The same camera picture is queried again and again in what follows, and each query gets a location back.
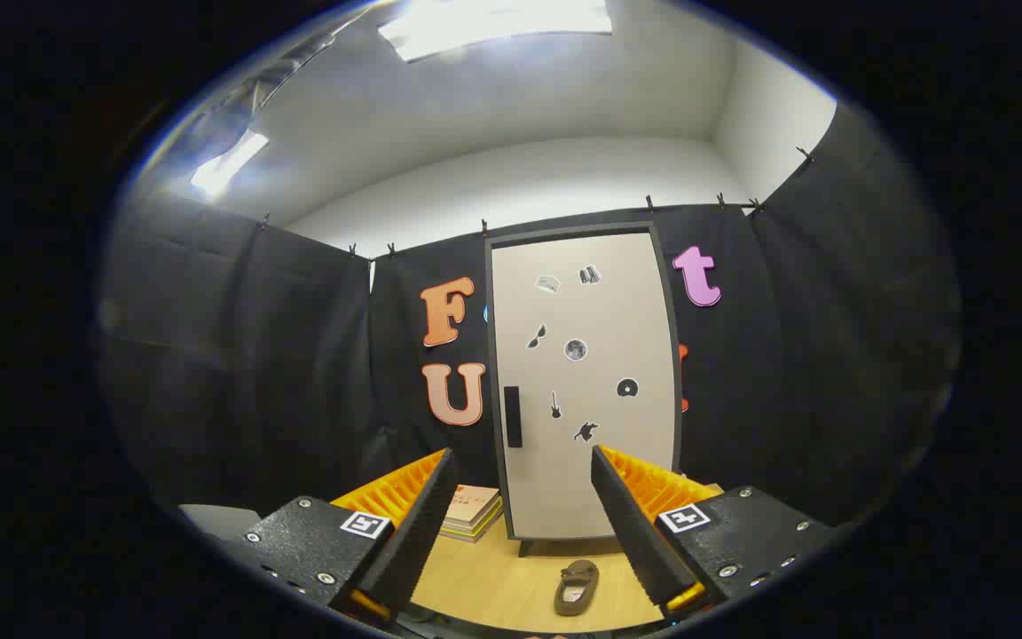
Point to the ceiling light panel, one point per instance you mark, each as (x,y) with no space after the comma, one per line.
(493,22)
(227,164)

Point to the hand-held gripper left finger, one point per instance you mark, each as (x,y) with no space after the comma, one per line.
(418,532)

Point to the beige book with red label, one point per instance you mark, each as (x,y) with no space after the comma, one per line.
(474,499)

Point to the brown fuzzy shoe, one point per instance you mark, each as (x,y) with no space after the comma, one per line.
(575,590)

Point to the white shoe cabinet door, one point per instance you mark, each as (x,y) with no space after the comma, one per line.
(617,311)

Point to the yellow edged book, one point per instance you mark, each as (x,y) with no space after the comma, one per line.
(477,525)

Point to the black backdrop cloth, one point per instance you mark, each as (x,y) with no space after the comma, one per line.
(280,355)

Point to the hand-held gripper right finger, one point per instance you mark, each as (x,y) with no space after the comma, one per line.
(635,532)

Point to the dark grey shoe cabinet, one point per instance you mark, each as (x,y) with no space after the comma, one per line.
(564,230)

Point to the grey cover book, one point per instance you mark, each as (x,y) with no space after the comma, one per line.
(467,535)

